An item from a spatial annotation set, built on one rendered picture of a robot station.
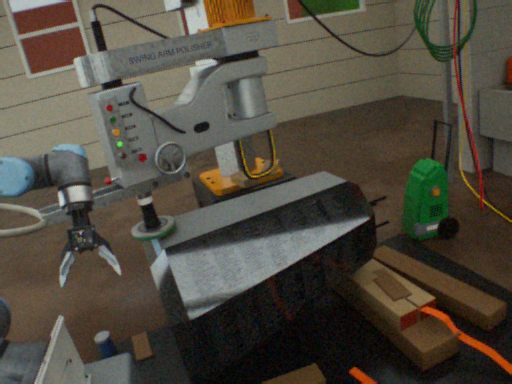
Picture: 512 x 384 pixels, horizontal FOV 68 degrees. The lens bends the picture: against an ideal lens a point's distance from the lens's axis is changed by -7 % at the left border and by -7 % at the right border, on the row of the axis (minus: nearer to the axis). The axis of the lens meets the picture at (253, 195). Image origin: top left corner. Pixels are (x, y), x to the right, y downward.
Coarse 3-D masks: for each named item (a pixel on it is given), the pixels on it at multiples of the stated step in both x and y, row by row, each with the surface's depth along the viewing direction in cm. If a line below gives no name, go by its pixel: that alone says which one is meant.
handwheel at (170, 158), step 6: (162, 144) 170; (168, 144) 171; (174, 144) 172; (156, 150) 169; (180, 150) 175; (156, 156) 169; (162, 156) 171; (168, 156) 171; (174, 156) 173; (186, 156) 177; (156, 162) 169; (168, 162) 172; (174, 162) 173; (162, 168) 172; (174, 168) 175; (180, 168) 176; (168, 174) 173; (174, 174) 175
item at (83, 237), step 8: (72, 208) 98; (80, 208) 99; (88, 208) 102; (72, 216) 98; (80, 216) 100; (72, 224) 97; (80, 224) 98; (72, 232) 98; (80, 232) 98; (88, 232) 98; (72, 240) 98; (80, 240) 98; (88, 240) 98; (96, 240) 98; (80, 248) 98; (88, 248) 102
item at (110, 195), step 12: (168, 168) 195; (156, 180) 182; (168, 180) 185; (96, 192) 178; (108, 192) 181; (120, 192) 173; (132, 192) 176; (144, 192) 179; (96, 204) 168; (108, 204) 171; (48, 216) 158; (60, 216) 161
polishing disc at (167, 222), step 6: (162, 216) 199; (168, 216) 198; (162, 222) 192; (168, 222) 191; (174, 222) 191; (132, 228) 192; (138, 228) 191; (144, 228) 189; (156, 228) 187; (162, 228) 185; (168, 228) 186; (132, 234) 186; (138, 234) 184; (144, 234) 183; (150, 234) 182; (156, 234) 182
